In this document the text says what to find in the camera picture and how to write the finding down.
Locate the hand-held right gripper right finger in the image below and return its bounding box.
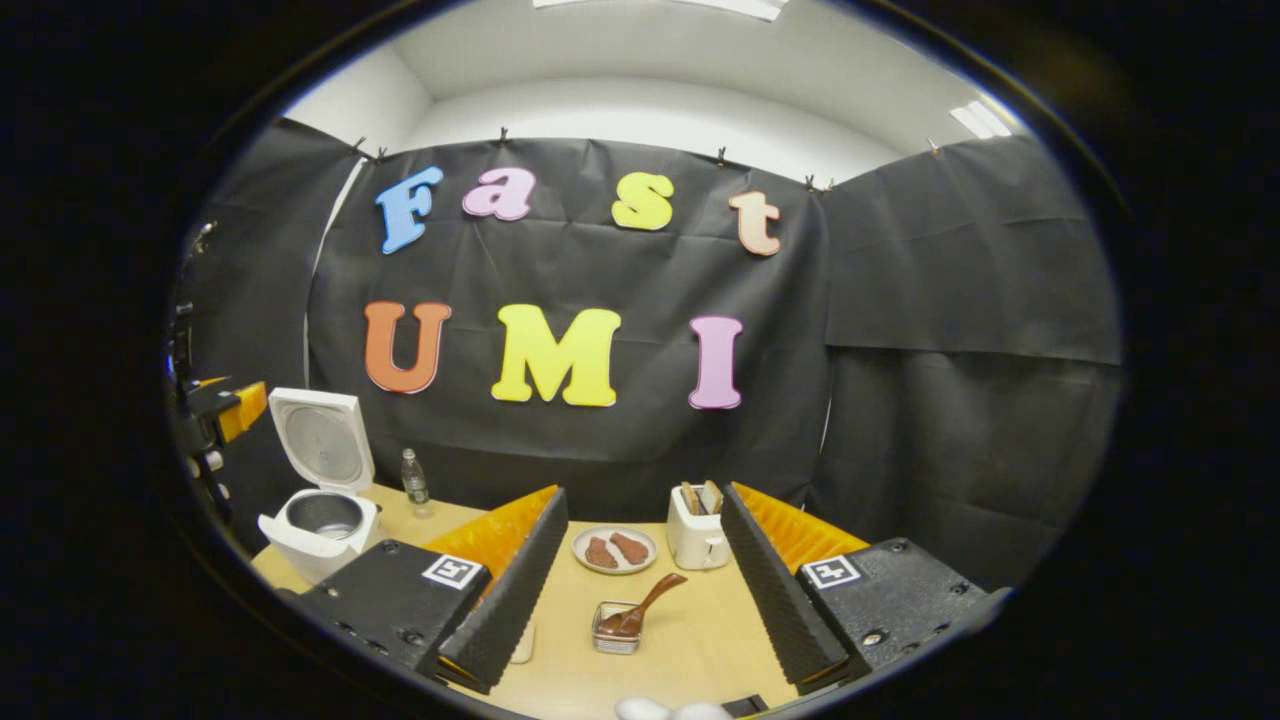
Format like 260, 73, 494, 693
720, 482, 1001, 693

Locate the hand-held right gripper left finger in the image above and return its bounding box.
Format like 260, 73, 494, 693
295, 485, 571, 696

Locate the wire chopstick holder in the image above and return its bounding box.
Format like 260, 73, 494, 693
592, 600, 643, 656

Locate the brown wooden spoon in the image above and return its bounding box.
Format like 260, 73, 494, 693
600, 572, 689, 641

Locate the white rice cooker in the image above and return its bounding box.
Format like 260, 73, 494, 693
258, 388, 381, 586

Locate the white toaster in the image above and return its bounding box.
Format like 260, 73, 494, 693
666, 483, 731, 571

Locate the white round plate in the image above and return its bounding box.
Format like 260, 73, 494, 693
572, 526, 659, 575

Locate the clear water bottle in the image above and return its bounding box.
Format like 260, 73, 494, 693
401, 448, 433, 516

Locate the black backdrop cloth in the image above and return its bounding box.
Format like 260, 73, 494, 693
175, 118, 1126, 591

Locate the ceiling light panel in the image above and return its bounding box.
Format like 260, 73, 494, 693
530, 0, 791, 21
950, 100, 1013, 139

